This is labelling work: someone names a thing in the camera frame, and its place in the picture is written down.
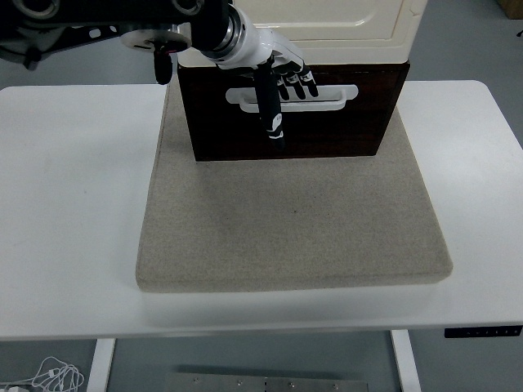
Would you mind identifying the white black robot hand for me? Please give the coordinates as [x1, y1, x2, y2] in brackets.
[212, 7, 320, 150]

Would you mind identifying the dark drawer with white handle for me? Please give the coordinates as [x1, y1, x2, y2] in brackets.
[186, 69, 404, 158]

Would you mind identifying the cream plastic cabinet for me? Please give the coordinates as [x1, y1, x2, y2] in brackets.
[177, 0, 429, 69]

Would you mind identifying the dark wooden drawer housing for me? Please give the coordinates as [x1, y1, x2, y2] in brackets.
[177, 60, 412, 163]

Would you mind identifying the beige fabric mat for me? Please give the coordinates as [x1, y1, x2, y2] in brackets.
[135, 79, 454, 294]

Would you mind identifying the brown cardboard box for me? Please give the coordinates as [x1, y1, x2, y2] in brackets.
[497, 0, 523, 20]

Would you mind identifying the grey metal plate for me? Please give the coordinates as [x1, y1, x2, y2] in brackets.
[165, 370, 371, 392]

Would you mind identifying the white table leg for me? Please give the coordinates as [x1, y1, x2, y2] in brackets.
[390, 329, 422, 392]
[86, 338, 118, 392]

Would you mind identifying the black table control panel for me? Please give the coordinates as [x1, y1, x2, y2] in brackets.
[444, 325, 523, 339]

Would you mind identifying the white cable bundle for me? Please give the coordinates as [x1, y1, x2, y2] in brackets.
[0, 355, 85, 392]

